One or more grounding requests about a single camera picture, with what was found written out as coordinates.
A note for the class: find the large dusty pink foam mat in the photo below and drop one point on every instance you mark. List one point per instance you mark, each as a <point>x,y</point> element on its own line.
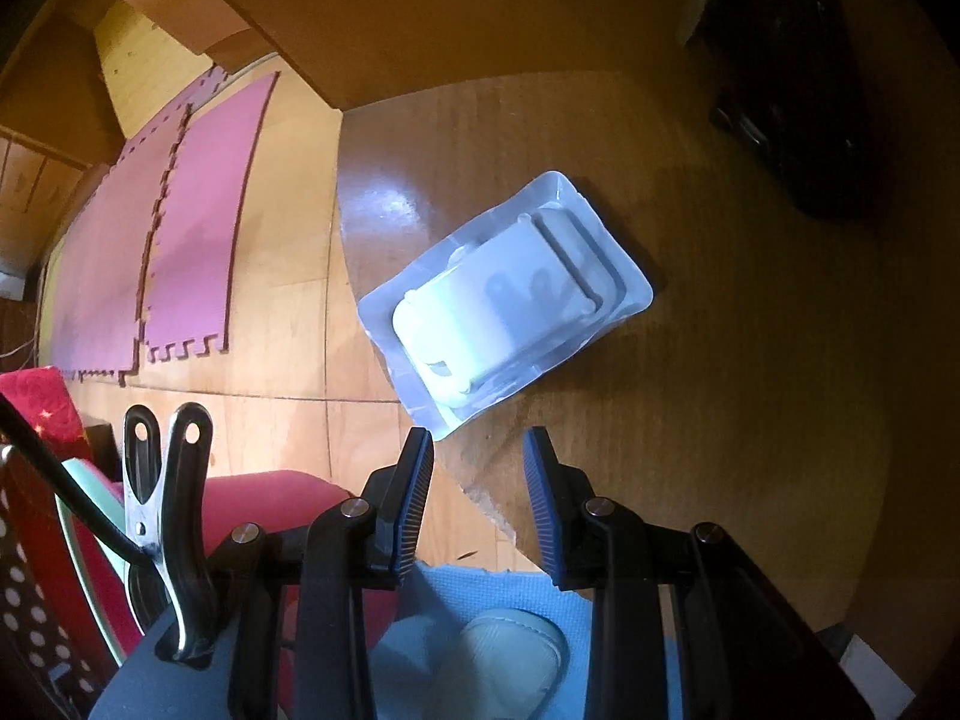
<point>105,277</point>

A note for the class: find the black glossy object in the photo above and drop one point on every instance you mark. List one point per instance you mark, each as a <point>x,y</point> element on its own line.
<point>802,150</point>

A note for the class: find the yellow green foam mat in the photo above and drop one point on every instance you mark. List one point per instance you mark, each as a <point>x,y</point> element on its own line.
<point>52,315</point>

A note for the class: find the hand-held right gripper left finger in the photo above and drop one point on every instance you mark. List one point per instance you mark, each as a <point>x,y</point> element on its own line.
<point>416,510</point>

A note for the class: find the clear plastic blister package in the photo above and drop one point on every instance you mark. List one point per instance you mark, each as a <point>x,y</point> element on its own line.
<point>495,292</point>

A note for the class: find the yellow patterned foam mat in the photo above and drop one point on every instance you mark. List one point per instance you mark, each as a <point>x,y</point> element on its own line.
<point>142,67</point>

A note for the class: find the brown polka dot blanket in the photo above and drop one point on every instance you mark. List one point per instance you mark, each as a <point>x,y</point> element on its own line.
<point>37,600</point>

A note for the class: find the metal spring clamp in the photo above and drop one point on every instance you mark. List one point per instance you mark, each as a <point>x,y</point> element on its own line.
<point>184,540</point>

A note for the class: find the black cylindrical container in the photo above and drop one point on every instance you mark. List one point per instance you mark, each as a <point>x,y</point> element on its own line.
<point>750,7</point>

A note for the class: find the red patterned blanket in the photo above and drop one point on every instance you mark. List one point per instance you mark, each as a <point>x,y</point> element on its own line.
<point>37,397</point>

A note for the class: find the mauve foam mat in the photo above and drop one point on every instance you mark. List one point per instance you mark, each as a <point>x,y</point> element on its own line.
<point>202,240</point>

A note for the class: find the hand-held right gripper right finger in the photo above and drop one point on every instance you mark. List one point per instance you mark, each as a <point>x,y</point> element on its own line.
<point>541,510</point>

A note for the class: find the light blue slipper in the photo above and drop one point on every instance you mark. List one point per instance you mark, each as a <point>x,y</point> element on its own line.
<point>502,660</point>

